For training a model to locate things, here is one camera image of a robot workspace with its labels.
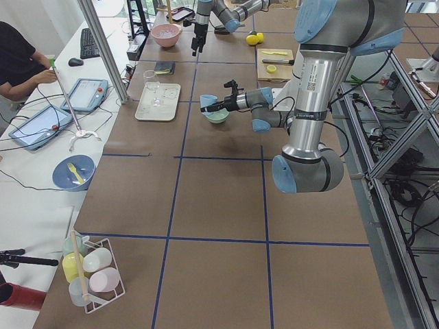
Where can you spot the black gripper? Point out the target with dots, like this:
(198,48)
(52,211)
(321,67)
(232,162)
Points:
(199,30)
(228,101)

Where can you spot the light green bowl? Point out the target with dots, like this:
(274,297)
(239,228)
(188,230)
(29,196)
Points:
(217,117)

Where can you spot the light blue plastic cup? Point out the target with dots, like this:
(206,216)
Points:
(207,100)

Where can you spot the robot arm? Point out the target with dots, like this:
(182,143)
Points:
(326,31)
(230,19)

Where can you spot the pink bowl with ice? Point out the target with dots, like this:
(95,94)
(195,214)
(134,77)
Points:
(166,35)

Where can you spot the blue bowl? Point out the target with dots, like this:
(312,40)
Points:
(65,180)

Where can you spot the grey yellow folded cloth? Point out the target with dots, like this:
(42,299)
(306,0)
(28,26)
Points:
(164,68)

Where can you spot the clear wine glass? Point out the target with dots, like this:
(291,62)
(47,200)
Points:
(152,84)

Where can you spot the cream bear serving tray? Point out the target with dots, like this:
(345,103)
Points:
(169,94)

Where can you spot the wooden paper towel stand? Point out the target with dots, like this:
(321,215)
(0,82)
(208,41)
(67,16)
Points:
(170,18)

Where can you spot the whole yellow lemon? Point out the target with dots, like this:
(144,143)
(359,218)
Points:
(252,39)

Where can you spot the wooden cutting board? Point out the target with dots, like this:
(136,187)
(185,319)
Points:
(274,64)

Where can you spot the black keyboard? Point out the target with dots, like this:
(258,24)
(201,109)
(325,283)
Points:
(88,47)

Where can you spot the far blue teach pendant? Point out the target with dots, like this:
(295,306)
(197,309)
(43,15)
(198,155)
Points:
(87,94)

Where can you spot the blue teach pendant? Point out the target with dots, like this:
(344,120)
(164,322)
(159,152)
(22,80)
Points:
(39,129)
(87,94)

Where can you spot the black computer mouse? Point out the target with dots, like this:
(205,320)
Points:
(73,62)

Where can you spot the reacher grabber stick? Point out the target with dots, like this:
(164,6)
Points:
(80,133)

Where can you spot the yellow plastic fork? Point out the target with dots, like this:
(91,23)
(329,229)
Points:
(74,171)

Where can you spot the near blue teach pendant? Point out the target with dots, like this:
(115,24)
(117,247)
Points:
(39,129)

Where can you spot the person in black shirt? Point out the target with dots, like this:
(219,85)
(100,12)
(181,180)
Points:
(23,68)

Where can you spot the white plastic cup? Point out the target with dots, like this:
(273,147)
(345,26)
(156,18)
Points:
(97,259)

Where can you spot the green plastic cup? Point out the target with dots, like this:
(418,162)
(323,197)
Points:
(81,242)

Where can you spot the pink plastic cup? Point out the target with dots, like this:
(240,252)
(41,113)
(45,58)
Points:
(104,280)

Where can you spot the yellow plastic cup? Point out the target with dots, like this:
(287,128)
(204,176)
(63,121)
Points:
(70,267)

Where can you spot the clear grey plastic cup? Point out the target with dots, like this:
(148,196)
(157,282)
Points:
(76,294)

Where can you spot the red cylinder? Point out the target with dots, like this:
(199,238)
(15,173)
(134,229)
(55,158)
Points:
(16,296)

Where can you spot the aluminium frame post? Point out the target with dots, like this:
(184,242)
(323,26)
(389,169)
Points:
(97,31)

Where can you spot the wooden rack handle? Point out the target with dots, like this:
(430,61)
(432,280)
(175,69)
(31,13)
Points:
(80,268)

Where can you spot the white wire cup rack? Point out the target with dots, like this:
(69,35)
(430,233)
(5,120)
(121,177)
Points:
(101,299)

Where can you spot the black tripod handle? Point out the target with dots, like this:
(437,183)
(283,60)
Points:
(14,257)

